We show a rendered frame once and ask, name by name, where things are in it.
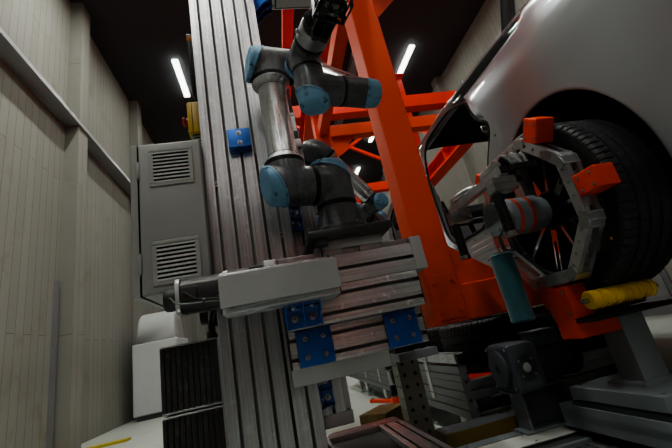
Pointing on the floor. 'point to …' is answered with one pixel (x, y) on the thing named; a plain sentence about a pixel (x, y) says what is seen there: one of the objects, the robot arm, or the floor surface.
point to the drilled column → (413, 396)
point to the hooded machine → (167, 325)
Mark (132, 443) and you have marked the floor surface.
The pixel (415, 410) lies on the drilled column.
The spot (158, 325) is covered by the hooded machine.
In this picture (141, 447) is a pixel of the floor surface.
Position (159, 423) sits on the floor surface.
